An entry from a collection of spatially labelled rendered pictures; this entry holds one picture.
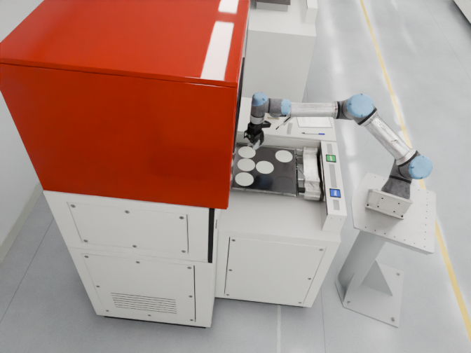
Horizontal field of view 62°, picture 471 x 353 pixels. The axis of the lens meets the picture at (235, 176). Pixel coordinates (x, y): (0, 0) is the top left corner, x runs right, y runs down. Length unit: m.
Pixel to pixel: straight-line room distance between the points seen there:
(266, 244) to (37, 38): 1.39
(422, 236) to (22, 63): 1.94
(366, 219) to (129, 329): 1.57
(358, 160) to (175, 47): 2.73
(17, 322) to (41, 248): 0.54
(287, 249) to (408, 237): 0.63
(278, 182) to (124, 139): 1.02
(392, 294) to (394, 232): 0.84
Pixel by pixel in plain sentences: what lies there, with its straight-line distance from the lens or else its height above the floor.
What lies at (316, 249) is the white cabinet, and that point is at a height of 0.73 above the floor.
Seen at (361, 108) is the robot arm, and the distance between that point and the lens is 2.02.
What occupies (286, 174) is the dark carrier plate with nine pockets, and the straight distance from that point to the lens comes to 2.21.
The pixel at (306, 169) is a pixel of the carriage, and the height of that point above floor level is 0.88.
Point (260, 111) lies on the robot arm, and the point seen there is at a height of 1.28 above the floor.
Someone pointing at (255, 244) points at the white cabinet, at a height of 0.72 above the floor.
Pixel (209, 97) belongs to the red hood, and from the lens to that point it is 1.22.
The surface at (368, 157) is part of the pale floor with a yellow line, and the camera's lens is 3.88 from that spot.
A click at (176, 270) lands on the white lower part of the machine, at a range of 2.02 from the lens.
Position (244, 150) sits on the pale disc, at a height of 0.90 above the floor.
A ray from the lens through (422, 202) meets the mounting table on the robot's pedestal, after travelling 2.46.
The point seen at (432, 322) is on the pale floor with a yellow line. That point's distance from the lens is 3.06.
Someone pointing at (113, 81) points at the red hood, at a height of 1.78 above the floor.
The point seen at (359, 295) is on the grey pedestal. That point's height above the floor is 0.01.
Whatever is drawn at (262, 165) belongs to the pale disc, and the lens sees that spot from 2.23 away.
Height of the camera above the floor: 2.46
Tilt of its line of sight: 46 degrees down
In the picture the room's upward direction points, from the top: 5 degrees clockwise
